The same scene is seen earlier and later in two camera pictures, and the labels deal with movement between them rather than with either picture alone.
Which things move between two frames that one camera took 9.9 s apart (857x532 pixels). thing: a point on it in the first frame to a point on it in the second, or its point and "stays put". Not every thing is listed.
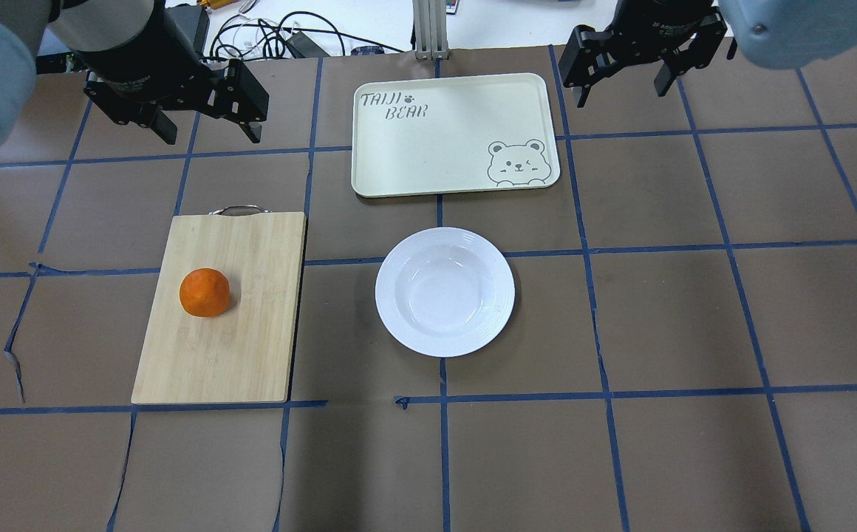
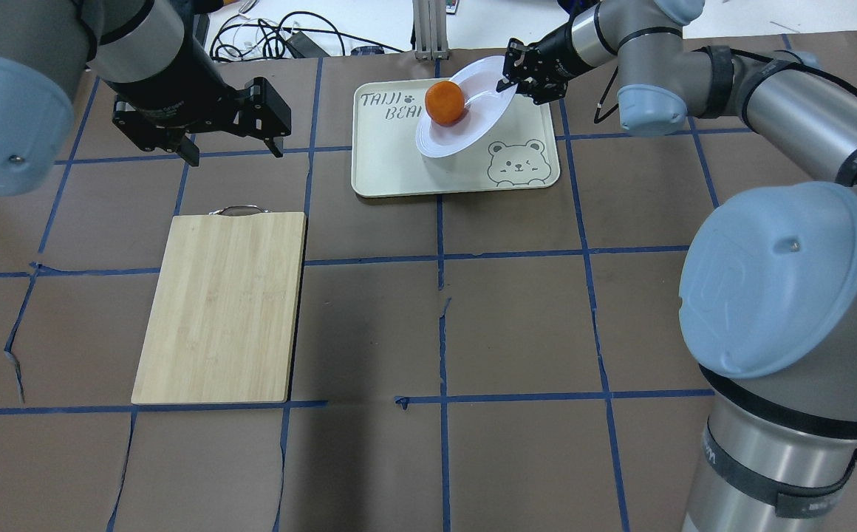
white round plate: [445, 292] to [483, 105]
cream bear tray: [452, 134] stays put
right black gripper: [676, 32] to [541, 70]
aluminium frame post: [430, 18] stays put
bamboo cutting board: [242, 355] stays put
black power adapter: [303, 47] stays put
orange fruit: [205, 292] to [445, 103]
